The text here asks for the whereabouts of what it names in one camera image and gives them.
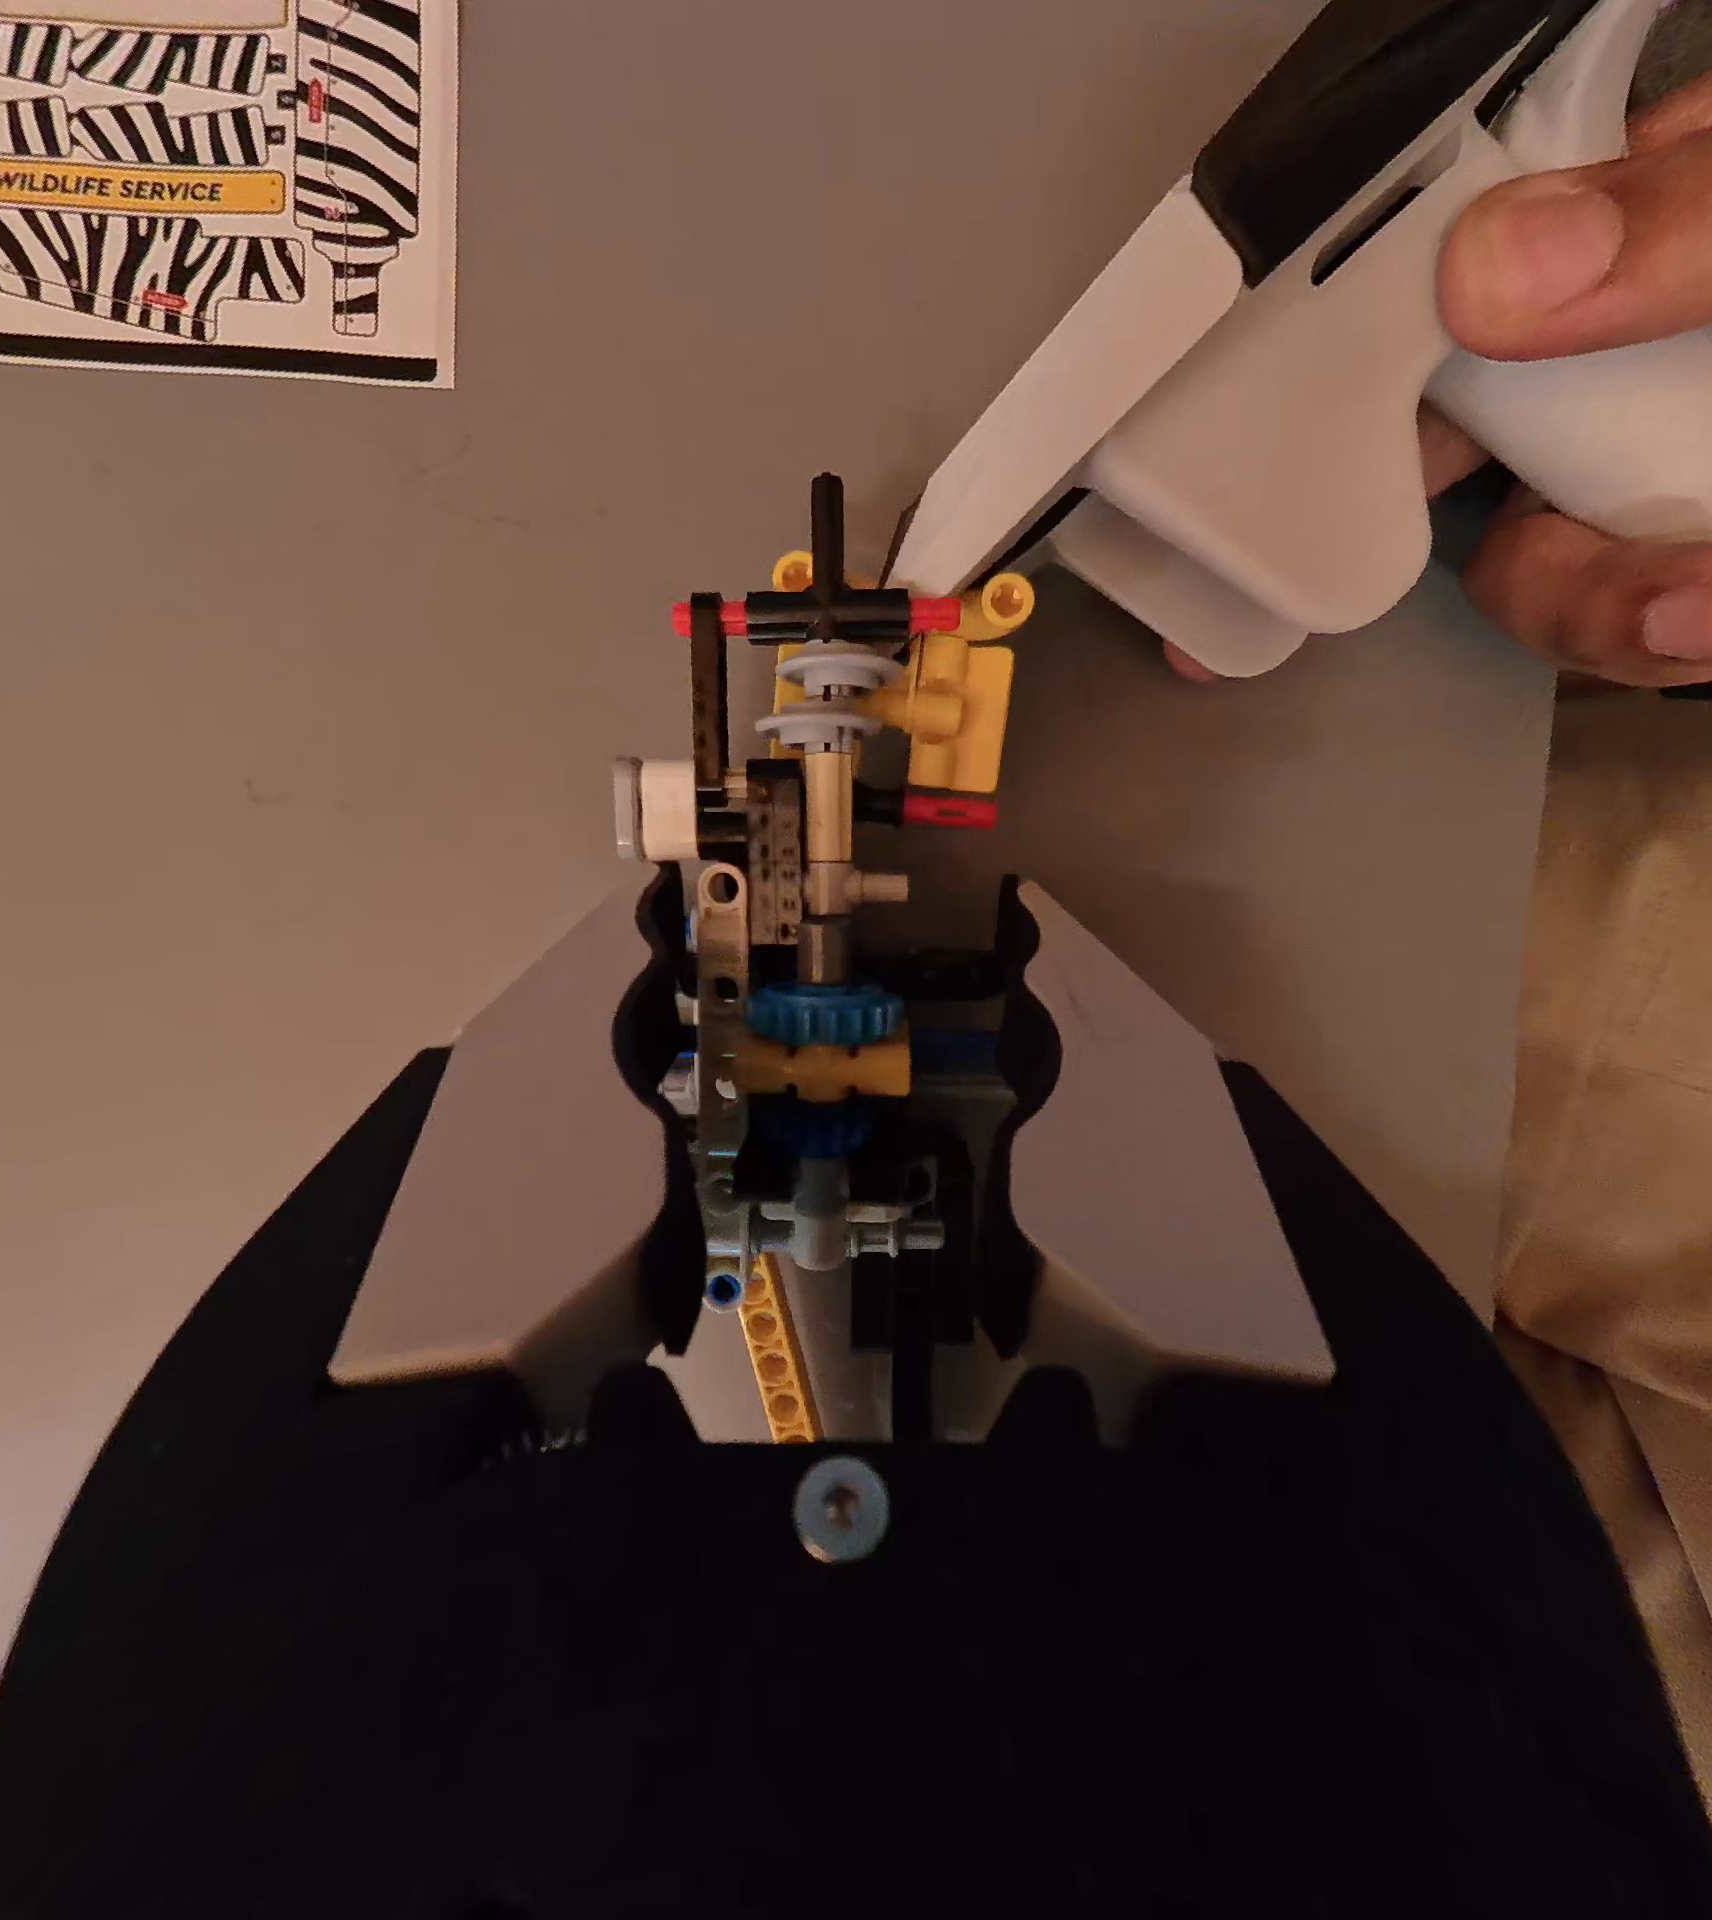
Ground person's right hand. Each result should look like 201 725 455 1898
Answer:
1413 57 1712 697

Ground yellow lego connector piece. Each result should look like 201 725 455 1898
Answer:
770 549 1041 799

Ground zebra striped sticker sheet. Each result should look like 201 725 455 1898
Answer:
0 0 462 392

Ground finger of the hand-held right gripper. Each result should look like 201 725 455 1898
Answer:
878 172 1257 600

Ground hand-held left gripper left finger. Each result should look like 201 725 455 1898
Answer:
327 875 712 1400

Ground beige trousers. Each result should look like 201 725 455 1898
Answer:
1489 672 1712 1920

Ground multicoloured lego gear assembly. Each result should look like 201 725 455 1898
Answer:
609 473 1041 1451

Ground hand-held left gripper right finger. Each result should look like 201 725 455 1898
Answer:
963 875 1342 1417

